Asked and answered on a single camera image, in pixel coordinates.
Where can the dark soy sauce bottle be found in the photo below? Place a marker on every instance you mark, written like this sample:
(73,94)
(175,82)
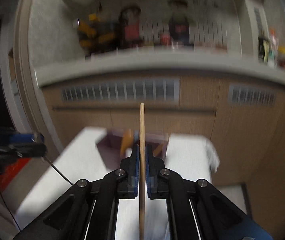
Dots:
(263,47)

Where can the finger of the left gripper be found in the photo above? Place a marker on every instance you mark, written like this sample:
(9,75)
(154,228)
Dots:
(25,138)

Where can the red cup on counter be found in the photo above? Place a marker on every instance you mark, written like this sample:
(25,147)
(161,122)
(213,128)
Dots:
(165,38)

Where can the white lace tablecloth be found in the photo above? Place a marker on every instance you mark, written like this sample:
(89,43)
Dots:
(156,219)

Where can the red floor mat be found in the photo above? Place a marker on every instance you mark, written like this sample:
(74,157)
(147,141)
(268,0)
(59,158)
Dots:
(11,172)

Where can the short grey vent grille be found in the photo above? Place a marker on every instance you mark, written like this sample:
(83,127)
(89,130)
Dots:
(250,96)

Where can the jar with yellow lid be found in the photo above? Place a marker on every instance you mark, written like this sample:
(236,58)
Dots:
(281,57)

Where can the brown wooden spoon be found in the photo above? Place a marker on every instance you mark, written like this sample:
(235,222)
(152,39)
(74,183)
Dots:
(127,141)

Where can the long grey vent grille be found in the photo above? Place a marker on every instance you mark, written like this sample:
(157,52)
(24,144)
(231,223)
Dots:
(161,89)

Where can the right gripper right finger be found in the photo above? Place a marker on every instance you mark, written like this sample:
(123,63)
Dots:
(196,209)

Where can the clear bottle orange cap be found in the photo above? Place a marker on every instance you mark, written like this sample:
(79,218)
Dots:
(273,48)

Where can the wooden chopstick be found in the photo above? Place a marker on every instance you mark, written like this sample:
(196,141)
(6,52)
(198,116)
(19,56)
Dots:
(158,150)
(142,179)

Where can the maroon plastic utensil bin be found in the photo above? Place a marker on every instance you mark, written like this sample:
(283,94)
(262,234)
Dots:
(117,145)

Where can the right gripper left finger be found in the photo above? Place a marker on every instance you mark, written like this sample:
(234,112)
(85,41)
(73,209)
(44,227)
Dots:
(88,209)

